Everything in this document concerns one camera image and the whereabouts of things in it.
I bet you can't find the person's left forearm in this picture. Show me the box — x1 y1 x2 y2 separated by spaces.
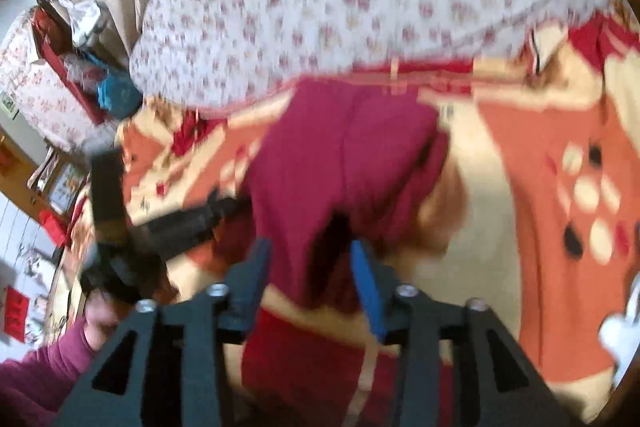
0 329 98 427

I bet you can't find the white cloth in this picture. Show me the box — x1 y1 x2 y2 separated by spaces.
597 272 640 368

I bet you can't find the dark red cabinet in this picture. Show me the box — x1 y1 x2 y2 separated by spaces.
27 0 108 125

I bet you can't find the printed red and cream blanket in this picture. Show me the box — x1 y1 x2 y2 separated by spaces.
65 14 640 427

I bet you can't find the maroon fleece garment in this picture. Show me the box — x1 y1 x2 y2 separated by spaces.
245 79 451 313

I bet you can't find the red paper wall decoration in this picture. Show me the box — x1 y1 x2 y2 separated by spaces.
2 284 32 343

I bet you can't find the blue plastic bag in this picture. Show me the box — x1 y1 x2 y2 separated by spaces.
95 67 143 120

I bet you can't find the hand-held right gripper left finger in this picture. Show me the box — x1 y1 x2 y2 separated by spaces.
52 237 273 427

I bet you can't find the floral bedsheet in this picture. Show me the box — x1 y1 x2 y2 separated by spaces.
129 0 623 108

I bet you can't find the white plastic bag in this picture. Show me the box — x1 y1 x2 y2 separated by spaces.
57 0 113 48

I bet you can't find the floral cushion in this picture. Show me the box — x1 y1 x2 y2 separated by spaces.
0 9 116 152

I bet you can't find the person's left hand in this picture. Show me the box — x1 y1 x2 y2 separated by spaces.
82 299 126 350

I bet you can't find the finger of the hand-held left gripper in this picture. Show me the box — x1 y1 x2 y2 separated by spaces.
145 192 251 260

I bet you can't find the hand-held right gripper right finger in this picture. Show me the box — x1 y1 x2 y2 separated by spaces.
350 239 571 427

